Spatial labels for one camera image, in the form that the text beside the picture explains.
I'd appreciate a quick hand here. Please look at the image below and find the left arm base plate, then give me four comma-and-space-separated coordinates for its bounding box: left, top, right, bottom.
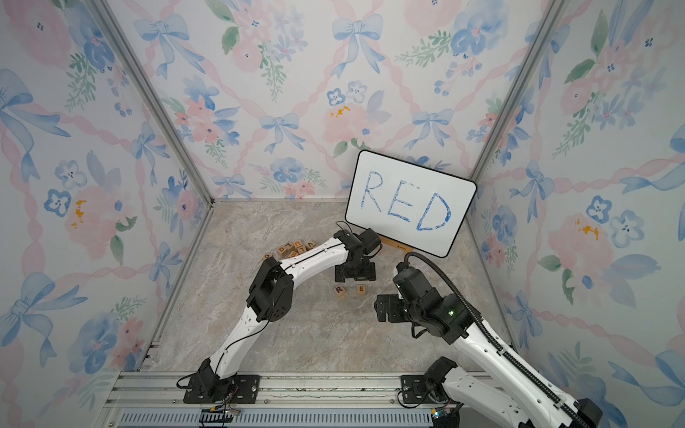
183, 374, 262, 404

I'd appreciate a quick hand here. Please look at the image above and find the wooden easel stand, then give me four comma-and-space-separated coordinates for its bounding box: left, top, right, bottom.
381, 236, 414, 253

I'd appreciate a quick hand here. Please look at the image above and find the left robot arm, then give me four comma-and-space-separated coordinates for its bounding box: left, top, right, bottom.
184, 229, 382, 404

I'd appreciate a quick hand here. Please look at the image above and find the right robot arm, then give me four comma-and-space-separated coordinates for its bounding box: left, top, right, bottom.
375, 262, 603, 427

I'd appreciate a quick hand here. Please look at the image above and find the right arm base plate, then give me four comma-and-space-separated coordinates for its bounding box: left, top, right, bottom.
399, 374, 446, 406

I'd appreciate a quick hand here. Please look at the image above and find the whiteboard with RED text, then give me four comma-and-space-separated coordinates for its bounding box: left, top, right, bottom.
345, 151, 477, 259

